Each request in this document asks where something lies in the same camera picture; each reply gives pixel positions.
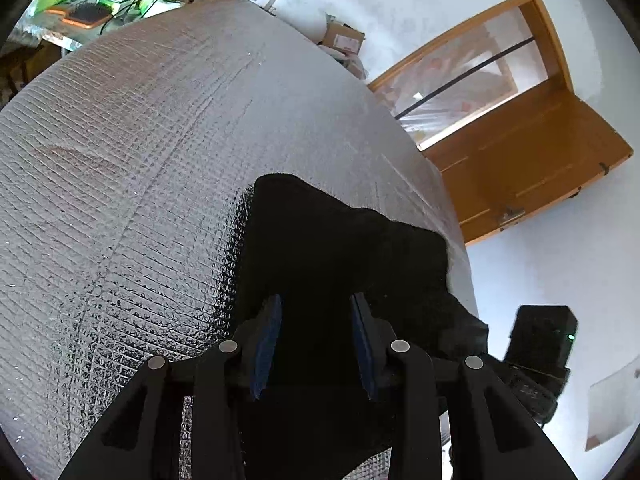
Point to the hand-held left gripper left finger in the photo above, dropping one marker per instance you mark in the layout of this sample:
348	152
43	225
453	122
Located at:
262	355

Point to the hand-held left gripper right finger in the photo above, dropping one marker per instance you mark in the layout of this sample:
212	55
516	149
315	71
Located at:
362	355

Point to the black garment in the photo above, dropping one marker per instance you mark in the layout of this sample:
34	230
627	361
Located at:
325	250

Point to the white paper sheet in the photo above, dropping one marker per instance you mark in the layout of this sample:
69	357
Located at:
612	405

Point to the wooden door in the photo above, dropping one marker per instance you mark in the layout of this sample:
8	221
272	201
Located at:
540	160

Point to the printed plastic door curtain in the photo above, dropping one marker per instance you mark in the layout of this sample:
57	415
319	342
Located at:
475	100

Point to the silver quilted mat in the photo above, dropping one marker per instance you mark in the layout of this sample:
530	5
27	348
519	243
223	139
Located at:
150	135

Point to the black curtain strip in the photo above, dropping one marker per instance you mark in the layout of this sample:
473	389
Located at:
465	77

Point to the open cardboard box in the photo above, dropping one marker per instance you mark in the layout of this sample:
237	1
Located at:
342	40

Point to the wooden door frame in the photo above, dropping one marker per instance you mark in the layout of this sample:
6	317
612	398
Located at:
546	45

